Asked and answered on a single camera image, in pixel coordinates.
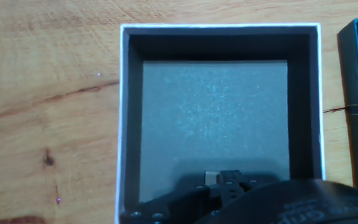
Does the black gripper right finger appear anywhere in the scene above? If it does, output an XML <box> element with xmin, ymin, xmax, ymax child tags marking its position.
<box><xmin>204</xmin><ymin>169</ymin><xmax>265</xmax><ymax>205</ymax></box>

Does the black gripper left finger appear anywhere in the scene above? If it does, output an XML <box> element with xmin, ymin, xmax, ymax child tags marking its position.
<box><xmin>119</xmin><ymin>183</ymin><xmax>222</xmax><ymax>224</ymax></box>

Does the pink square gift box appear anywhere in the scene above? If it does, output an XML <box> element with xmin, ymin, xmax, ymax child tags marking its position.
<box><xmin>114</xmin><ymin>22</ymin><xmax>326</xmax><ymax>224</ymax></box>

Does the dark blue square gift box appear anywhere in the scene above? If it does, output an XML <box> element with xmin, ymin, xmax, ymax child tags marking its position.
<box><xmin>336</xmin><ymin>7</ymin><xmax>358</xmax><ymax>196</ymax></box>

